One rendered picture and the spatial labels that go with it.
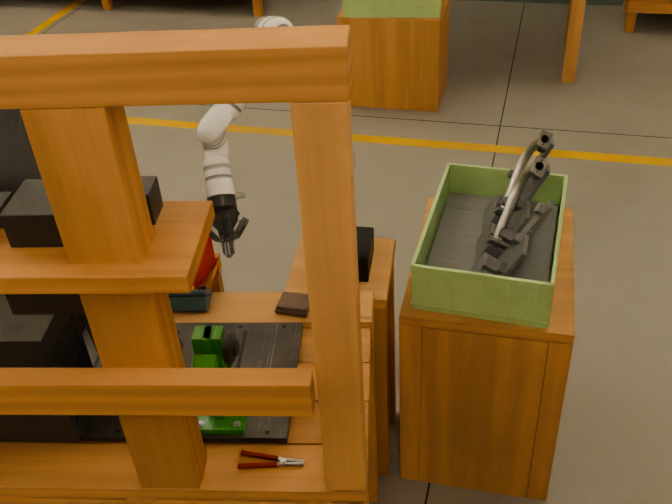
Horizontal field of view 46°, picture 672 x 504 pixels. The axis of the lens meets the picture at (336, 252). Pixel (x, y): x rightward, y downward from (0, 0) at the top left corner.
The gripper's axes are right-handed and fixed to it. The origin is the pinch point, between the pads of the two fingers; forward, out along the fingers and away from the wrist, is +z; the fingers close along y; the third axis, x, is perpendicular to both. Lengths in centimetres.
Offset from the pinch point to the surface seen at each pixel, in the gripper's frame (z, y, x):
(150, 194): -4, 6, -59
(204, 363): 27.9, -1.9, -22.7
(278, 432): 47.3, 7.8, -5.3
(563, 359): 43, 81, 53
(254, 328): 20.4, -2.8, 21.3
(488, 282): 18, 64, 39
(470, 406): 55, 51, 70
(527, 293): 23, 74, 40
